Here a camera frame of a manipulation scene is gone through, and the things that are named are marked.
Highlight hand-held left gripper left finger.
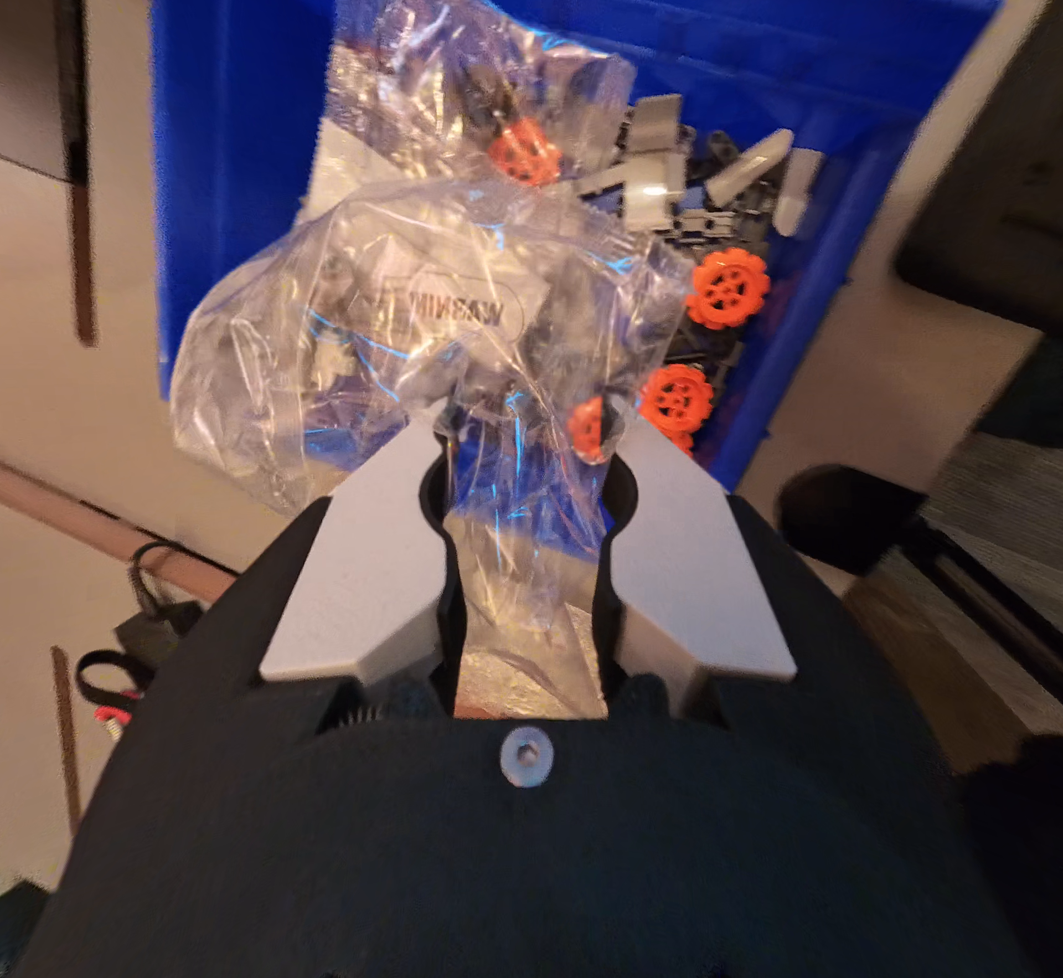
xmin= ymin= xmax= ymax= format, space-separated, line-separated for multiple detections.
xmin=261 ymin=400 xmax=458 ymax=688

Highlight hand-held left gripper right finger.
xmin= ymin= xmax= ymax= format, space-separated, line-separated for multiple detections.
xmin=607 ymin=414 xmax=798 ymax=688

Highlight clear plastic bags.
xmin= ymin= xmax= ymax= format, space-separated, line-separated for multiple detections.
xmin=172 ymin=0 xmax=699 ymax=713

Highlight blue storage bin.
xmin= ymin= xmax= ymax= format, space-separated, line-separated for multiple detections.
xmin=150 ymin=0 xmax=1006 ymax=489

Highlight heap of loose grey parts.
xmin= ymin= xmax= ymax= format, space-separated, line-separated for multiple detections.
xmin=482 ymin=81 xmax=832 ymax=464

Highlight black cable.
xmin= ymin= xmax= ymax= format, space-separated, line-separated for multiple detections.
xmin=75 ymin=543 xmax=234 ymax=730

